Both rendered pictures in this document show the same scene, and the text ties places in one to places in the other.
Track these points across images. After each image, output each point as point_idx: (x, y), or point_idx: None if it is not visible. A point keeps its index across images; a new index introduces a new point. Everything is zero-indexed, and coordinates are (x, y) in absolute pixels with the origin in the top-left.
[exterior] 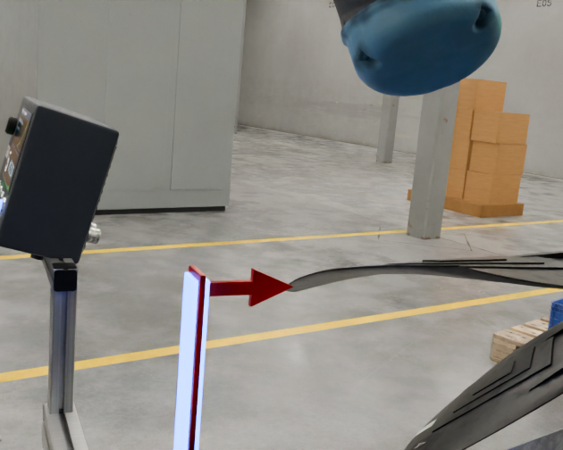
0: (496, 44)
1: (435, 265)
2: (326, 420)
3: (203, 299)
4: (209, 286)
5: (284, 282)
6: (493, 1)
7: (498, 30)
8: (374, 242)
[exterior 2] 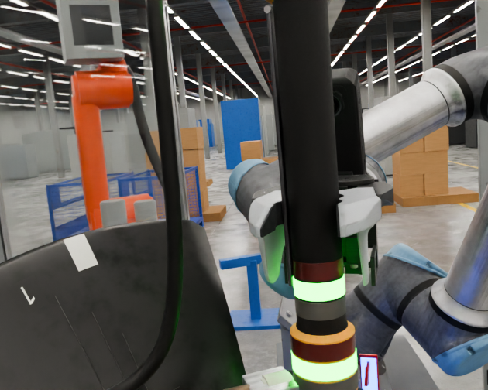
0: (266, 283)
1: (290, 372)
2: None
3: (359, 364)
4: (361, 360)
5: (366, 381)
6: (261, 266)
7: (261, 277)
8: None
